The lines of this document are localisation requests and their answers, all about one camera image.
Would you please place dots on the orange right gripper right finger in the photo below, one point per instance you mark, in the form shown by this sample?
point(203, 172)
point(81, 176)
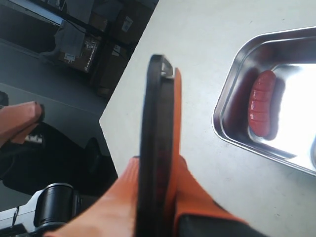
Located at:
point(197, 214)

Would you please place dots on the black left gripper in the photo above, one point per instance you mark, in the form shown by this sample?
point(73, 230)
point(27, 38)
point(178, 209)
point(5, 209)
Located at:
point(57, 204)

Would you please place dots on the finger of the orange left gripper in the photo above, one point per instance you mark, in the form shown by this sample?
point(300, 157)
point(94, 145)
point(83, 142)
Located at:
point(18, 121)

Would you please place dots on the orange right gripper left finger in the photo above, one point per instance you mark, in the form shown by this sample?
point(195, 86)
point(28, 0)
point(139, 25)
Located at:
point(113, 214)

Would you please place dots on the dark transparent lunch box lid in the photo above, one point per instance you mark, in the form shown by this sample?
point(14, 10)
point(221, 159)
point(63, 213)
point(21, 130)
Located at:
point(159, 149)

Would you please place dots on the red toy sausage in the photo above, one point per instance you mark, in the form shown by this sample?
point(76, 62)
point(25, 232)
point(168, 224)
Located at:
point(259, 103)

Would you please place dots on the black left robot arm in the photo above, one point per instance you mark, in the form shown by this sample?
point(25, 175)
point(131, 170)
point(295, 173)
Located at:
point(19, 221)

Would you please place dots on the black office chair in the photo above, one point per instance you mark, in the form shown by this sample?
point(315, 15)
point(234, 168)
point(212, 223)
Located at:
point(28, 168)

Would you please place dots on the cardboard boxes on shelf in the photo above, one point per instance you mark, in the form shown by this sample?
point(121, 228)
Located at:
point(106, 59)

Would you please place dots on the stainless steel lunch box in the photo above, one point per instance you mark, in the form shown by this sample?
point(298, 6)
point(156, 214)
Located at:
point(291, 55)

